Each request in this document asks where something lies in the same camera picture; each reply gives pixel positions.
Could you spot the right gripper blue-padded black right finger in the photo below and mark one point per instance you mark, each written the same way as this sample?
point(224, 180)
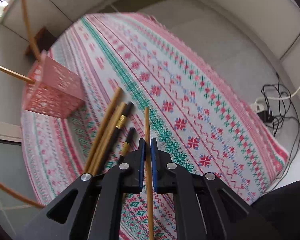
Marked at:
point(205, 207)

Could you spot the black gold-banded chopstick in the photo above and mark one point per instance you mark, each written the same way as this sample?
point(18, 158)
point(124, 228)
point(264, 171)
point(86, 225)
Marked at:
point(127, 144)
point(115, 134)

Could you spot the red rimmed dark trash bin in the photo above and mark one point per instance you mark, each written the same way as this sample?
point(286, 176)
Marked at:
point(44, 39)

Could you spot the white power strip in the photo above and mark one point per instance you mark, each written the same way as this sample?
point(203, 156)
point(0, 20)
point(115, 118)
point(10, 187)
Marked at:
point(257, 107)

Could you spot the frosted glass door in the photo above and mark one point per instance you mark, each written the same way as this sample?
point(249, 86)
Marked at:
point(14, 214)

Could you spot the wooden chopstick in basket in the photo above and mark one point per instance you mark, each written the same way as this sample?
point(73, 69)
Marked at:
point(32, 41)
point(17, 75)

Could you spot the wooden chopstick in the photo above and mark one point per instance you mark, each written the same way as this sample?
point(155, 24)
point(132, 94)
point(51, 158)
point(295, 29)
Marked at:
point(20, 197)
point(32, 41)
point(102, 128)
point(98, 155)
point(148, 169)
point(17, 75)

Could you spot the patterned red green tablecloth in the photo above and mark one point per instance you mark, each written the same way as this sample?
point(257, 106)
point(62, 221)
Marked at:
point(193, 114)

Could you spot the black power adapter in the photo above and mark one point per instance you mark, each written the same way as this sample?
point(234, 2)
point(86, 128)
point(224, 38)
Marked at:
point(266, 116)

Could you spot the pink perforated plastic basket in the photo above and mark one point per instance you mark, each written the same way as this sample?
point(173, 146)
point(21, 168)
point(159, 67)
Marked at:
point(56, 90)

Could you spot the white kitchen cabinet run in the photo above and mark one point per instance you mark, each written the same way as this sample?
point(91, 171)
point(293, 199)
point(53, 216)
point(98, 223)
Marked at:
point(215, 10)

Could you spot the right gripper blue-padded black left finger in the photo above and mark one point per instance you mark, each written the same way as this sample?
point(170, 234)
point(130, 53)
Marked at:
point(90, 207)

